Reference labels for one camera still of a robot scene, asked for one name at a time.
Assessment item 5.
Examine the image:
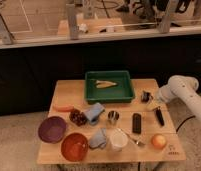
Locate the black handled brush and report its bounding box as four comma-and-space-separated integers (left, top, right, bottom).
141, 91, 165, 126

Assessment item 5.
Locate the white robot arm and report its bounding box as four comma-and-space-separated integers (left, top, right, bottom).
155, 75, 201, 123

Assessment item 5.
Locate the purple bowl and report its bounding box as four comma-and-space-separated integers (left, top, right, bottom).
38, 116, 67, 143

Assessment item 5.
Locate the orange bowl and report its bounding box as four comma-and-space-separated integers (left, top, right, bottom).
61, 133, 88, 162

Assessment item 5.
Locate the green plastic tray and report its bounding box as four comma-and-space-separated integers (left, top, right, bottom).
84, 70, 135, 104

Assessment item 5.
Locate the yellow banana in tray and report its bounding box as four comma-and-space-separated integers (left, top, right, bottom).
96, 80, 116, 89

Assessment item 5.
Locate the small metal cup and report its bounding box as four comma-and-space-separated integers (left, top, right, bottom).
108, 111, 119, 125

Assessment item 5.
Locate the wooden table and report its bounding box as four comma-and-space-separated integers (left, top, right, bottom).
36, 78, 187, 165

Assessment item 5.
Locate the dark red grape bunch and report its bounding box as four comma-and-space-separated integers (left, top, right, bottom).
69, 109, 87, 126

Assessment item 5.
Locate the orange carrot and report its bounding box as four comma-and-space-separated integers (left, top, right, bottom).
53, 106, 74, 112

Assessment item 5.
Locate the black remote control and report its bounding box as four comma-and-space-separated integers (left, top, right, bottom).
132, 113, 141, 134

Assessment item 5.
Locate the blue cloth lower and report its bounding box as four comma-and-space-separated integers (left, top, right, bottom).
89, 128, 107, 149

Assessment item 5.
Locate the white plastic cup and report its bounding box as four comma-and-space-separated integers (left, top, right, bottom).
109, 129, 128, 151

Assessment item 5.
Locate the metal spoon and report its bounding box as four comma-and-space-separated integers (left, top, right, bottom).
117, 128, 146, 147

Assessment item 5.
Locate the yellow orange apple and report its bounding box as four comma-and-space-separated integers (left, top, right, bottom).
151, 134, 167, 149

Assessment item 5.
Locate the black cable on floor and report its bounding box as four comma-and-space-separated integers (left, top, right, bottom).
175, 115, 197, 133

